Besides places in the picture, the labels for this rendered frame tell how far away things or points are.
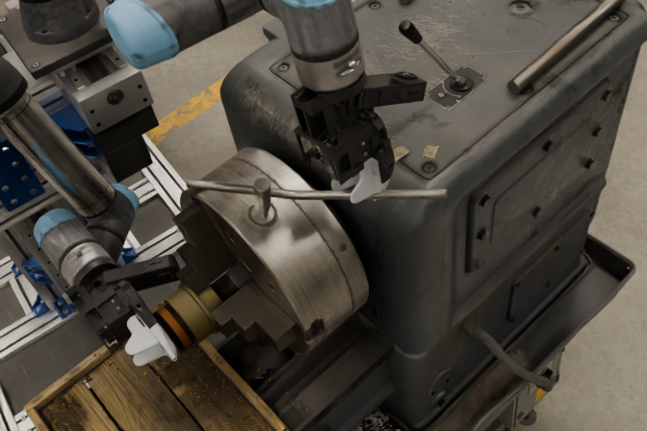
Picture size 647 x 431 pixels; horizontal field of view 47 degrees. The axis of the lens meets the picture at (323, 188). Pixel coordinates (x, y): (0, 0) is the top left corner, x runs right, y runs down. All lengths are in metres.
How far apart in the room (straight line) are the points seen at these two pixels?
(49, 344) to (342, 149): 1.60
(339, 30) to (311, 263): 0.39
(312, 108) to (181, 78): 2.43
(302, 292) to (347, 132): 0.28
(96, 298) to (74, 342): 1.12
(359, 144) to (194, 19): 0.23
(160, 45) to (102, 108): 0.73
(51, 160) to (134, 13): 0.56
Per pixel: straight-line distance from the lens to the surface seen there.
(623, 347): 2.36
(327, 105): 0.82
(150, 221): 2.44
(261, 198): 0.97
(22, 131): 1.27
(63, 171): 1.32
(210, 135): 2.94
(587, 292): 1.78
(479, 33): 1.23
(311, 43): 0.77
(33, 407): 1.39
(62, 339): 2.31
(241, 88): 1.21
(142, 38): 0.79
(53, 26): 1.55
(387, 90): 0.87
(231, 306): 1.12
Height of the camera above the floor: 2.03
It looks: 50 degrees down
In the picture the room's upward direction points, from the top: 10 degrees counter-clockwise
